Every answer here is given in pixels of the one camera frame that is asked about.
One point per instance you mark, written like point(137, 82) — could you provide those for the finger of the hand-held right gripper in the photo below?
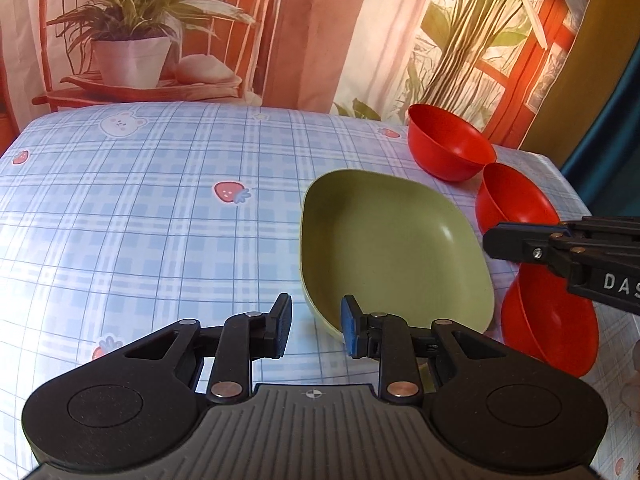
point(607, 227)
point(525, 242)

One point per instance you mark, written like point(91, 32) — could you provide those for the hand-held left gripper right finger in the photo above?
point(351, 329)

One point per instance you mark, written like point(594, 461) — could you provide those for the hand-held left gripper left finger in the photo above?
point(283, 329)

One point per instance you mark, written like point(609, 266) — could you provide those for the red bowl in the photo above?
point(550, 325)
point(447, 142)
point(515, 200)

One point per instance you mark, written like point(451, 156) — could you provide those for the green square plate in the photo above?
point(395, 250)

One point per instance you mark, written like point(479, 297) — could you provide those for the blue curtain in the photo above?
point(607, 160)

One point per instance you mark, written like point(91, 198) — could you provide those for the yellow curtain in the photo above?
point(575, 85)

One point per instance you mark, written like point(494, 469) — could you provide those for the blue plaid tablecloth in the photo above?
point(150, 220)

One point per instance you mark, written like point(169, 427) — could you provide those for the printed wall tapestry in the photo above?
point(310, 30)

